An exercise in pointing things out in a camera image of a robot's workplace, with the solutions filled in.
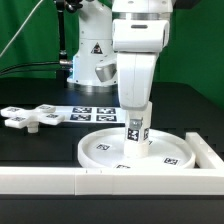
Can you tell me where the white round table top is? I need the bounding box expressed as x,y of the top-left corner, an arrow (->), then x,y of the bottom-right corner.
78,128 -> 196,170

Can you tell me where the black camera stand pole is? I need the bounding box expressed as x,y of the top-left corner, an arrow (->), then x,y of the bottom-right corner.
54,0 -> 83,80

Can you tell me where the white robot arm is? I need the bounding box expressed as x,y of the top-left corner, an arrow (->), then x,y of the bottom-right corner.
68,0 -> 176,130

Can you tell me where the white L-shaped fence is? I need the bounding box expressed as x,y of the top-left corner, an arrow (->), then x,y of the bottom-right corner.
0,132 -> 224,196

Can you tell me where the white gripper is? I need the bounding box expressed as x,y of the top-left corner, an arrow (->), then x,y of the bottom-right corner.
117,53 -> 158,130

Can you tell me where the black cable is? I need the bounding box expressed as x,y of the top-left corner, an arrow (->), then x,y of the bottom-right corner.
0,60 -> 73,77

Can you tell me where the white cross-shaped table base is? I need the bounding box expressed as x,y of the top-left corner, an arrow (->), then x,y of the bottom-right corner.
0,104 -> 65,133

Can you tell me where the grey cable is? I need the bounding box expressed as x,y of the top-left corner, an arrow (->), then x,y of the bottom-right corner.
0,0 -> 45,58

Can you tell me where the white marker sheet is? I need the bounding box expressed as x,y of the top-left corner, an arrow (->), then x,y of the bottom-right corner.
56,106 -> 125,124

